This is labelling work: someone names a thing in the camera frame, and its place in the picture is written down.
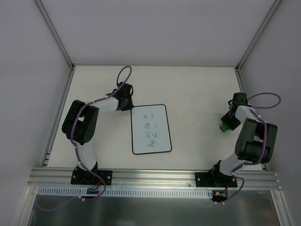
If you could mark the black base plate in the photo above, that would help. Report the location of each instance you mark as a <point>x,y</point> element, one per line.
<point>209,179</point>
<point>82,177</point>

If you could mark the white whiteboard black frame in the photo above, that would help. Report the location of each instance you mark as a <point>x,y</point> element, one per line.
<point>150,130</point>

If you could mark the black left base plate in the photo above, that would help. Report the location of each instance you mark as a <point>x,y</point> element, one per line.
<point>82,177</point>

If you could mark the aluminium front rail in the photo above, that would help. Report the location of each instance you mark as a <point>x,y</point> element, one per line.
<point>148,178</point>

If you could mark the right aluminium frame post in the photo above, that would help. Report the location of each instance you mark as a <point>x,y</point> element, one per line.
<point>272,10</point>

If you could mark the green whiteboard eraser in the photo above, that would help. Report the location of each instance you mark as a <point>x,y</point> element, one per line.
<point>224,128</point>

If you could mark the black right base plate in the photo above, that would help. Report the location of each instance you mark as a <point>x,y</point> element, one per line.
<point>209,179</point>

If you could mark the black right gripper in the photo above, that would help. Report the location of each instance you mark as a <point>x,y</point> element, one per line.
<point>228,121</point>

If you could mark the white slotted cable duct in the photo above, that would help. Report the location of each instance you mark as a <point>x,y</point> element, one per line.
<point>126,192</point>

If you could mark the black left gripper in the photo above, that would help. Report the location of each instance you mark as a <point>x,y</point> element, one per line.
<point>127,104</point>

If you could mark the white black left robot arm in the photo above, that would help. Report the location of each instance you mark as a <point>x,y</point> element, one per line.
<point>79,127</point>

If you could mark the aluminium frame post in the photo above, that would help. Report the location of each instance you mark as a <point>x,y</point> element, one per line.
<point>272,10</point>
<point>42,9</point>

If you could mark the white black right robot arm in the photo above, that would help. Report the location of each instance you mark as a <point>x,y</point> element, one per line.
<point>254,145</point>

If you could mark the left aluminium frame post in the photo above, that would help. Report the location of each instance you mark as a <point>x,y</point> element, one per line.
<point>42,9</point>

